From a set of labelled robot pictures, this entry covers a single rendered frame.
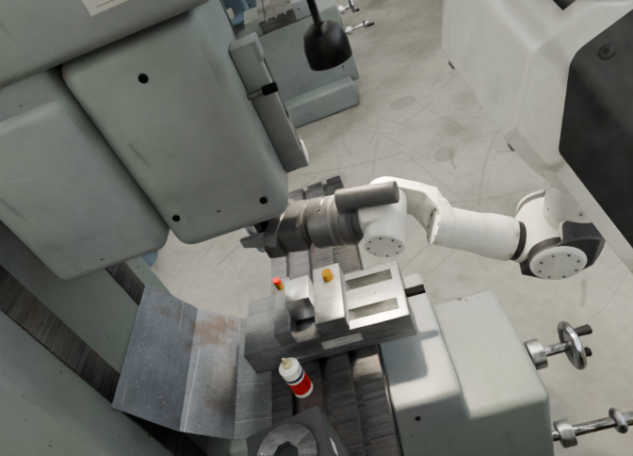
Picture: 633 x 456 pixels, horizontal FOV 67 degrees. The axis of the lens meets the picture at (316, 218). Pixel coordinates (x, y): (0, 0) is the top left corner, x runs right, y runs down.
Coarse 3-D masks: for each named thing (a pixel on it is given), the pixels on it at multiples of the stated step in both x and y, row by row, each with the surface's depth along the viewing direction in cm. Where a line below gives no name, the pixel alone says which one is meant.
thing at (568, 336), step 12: (564, 324) 114; (564, 336) 118; (576, 336) 111; (528, 348) 115; (540, 348) 114; (552, 348) 115; (564, 348) 114; (576, 348) 110; (588, 348) 117; (540, 360) 113; (576, 360) 111
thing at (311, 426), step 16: (304, 416) 71; (320, 416) 70; (272, 432) 69; (288, 432) 68; (304, 432) 67; (320, 432) 68; (336, 432) 76; (256, 448) 70; (272, 448) 67; (288, 448) 68; (304, 448) 66; (320, 448) 66; (336, 448) 70
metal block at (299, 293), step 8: (296, 280) 99; (304, 280) 99; (288, 288) 98; (296, 288) 98; (304, 288) 97; (312, 288) 100; (288, 296) 97; (296, 296) 96; (304, 296) 95; (312, 296) 98; (288, 304) 96; (296, 304) 96; (304, 304) 96; (312, 304) 96; (296, 312) 97; (304, 312) 98; (312, 312) 98; (296, 320) 99
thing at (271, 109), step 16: (240, 48) 64; (256, 48) 64; (240, 64) 66; (256, 64) 66; (256, 80) 67; (272, 80) 69; (272, 96) 69; (272, 112) 70; (272, 128) 72; (288, 128) 72; (288, 144) 74; (288, 160) 76; (304, 160) 76
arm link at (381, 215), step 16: (336, 192) 75; (352, 192) 73; (368, 192) 72; (384, 192) 71; (400, 192) 77; (336, 208) 76; (352, 208) 75; (368, 208) 75; (384, 208) 74; (400, 208) 75; (336, 224) 76; (352, 224) 76; (368, 224) 74; (384, 224) 72; (400, 224) 73; (336, 240) 78; (352, 240) 77; (368, 240) 73; (384, 240) 72; (400, 240) 72; (384, 256) 76
